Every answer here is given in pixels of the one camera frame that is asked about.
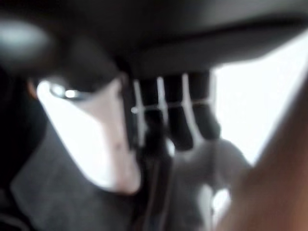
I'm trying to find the brown wicker laundry basket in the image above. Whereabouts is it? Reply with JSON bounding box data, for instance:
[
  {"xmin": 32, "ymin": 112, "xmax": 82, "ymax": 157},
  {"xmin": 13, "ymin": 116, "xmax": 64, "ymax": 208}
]
[{"xmin": 211, "ymin": 72, "xmax": 308, "ymax": 231}]

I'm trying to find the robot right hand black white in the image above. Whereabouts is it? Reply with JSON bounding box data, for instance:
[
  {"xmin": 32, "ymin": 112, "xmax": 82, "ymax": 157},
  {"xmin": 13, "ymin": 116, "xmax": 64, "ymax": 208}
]
[{"xmin": 0, "ymin": 0, "xmax": 308, "ymax": 194}]

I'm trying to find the black garment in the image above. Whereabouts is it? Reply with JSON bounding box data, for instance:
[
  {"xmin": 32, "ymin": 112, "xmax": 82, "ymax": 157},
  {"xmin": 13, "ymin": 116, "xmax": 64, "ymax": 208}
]
[{"xmin": 0, "ymin": 120, "xmax": 174, "ymax": 231}]

